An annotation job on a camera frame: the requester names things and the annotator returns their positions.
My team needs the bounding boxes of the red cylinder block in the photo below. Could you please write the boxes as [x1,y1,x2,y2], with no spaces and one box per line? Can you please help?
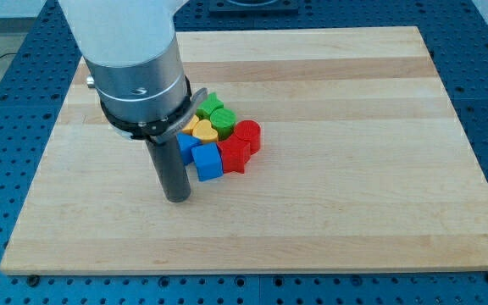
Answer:
[234,119,262,154]

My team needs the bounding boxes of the blue cube block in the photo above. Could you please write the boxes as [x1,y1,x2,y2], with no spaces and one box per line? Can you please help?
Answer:
[191,142,224,181]

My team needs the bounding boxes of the light wooden board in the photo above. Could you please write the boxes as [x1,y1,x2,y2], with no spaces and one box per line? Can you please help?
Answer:
[0,26,488,275]

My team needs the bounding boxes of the blue triangle block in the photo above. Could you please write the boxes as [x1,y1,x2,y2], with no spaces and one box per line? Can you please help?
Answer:
[177,133,202,165]

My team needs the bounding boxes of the red star block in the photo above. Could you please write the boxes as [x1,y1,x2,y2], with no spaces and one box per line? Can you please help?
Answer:
[217,136,251,174]

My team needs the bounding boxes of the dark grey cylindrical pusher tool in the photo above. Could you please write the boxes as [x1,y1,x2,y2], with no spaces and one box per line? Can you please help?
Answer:
[146,137,191,202]

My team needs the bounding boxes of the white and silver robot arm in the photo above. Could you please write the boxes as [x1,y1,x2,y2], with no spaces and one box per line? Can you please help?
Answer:
[59,0,208,143]

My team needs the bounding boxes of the yellow heart block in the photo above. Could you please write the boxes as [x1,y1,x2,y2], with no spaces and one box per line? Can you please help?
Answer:
[191,119,219,144]

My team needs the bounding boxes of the green cylinder block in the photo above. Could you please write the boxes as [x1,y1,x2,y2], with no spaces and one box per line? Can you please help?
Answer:
[210,108,236,141]

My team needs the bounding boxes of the green star block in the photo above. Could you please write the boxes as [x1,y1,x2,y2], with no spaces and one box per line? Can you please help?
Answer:
[196,92,225,119]

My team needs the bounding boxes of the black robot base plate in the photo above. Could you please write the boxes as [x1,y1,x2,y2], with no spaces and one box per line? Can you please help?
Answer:
[208,0,299,14]

